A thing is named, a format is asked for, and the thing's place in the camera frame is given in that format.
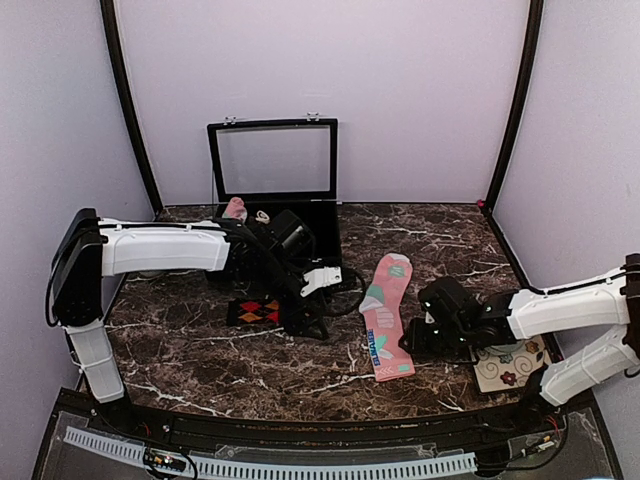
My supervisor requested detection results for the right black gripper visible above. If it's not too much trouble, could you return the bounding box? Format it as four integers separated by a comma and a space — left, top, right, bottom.
399, 317, 471, 358

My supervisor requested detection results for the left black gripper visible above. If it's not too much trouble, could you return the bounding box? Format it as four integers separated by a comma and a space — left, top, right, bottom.
255, 253, 330, 341

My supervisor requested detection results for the pink patterned sock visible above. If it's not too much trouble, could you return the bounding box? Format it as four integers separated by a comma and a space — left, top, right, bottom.
358, 253, 415, 382

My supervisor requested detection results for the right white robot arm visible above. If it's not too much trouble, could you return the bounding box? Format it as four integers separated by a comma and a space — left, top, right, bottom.
399, 254, 639, 434

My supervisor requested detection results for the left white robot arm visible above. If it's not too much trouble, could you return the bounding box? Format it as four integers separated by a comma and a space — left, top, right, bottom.
45, 208, 342, 436

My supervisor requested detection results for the black argyle sock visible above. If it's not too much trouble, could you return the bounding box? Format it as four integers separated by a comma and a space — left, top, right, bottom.
226, 298, 280, 327

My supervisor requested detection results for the floral patterned mat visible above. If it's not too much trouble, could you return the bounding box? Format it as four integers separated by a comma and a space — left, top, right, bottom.
473, 335, 551, 394

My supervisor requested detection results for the rolled pink sock in box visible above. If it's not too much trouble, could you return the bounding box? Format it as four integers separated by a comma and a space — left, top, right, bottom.
222, 197, 248, 222

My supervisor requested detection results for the black display box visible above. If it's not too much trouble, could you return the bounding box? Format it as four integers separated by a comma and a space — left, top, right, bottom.
206, 116, 342, 266

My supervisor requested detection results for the small circuit board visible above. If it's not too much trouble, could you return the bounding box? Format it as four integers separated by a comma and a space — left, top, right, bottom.
143, 449, 186, 472

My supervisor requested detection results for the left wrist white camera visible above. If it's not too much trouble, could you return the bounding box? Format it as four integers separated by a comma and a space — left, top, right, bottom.
300, 267, 342, 298

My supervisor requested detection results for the small white ring object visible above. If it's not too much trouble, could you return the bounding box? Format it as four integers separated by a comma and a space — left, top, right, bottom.
255, 210, 271, 224

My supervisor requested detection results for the left black frame post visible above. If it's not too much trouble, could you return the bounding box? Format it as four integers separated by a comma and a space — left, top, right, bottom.
99, 0, 164, 216

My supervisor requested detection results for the black frame post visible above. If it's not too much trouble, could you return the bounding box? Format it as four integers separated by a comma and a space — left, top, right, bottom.
99, 0, 164, 216
482, 0, 544, 217

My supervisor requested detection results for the black front rail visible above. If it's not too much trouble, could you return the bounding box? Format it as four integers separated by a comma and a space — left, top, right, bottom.
54, 387, 601, 451

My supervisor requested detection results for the white slotted cable duct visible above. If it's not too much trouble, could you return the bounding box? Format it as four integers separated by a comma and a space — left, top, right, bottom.
63, 426, 478, 479

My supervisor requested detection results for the right black frame post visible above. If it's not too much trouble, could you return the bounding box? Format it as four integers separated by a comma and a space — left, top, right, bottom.
482, 0, 544, 217

